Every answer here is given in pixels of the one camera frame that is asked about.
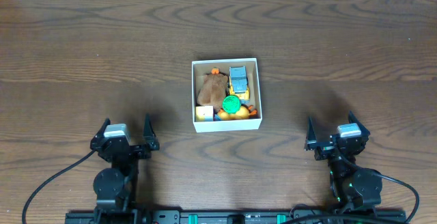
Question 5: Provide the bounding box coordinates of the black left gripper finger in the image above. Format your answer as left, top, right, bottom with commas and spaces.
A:
91, 118, 111, 145
143, 113, 158, 148

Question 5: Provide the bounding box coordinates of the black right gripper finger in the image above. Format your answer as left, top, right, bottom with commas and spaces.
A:
305, 117, 317, 144
348, 111, 369, 137

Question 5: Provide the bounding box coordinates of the white yellow cube toy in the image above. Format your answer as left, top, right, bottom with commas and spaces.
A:
195, 106, 214, 122

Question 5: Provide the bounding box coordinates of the orange rubber duck toy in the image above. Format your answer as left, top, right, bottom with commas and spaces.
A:
214, 105, 257, 121

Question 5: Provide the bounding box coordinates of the brown plush capybara toy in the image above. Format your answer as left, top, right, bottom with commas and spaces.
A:
197, 68, 229, 112

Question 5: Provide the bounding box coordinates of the green round plastic toy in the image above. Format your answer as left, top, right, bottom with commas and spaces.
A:
222, 95, 241, 113

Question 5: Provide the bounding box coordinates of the white cardboard box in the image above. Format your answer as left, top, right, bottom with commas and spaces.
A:
191, 57, 263, 132

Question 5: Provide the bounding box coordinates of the yellow grey toy truck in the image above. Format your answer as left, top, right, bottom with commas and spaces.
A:
229, 66, 250, 104

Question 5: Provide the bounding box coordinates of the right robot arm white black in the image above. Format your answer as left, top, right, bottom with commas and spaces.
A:
305, 112, 382, 214

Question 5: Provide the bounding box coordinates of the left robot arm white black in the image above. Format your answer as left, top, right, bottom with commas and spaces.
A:
90, 115, 160, 223

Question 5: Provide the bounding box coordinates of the black mounting rail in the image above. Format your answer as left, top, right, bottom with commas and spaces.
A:
64, 204, 406, 224

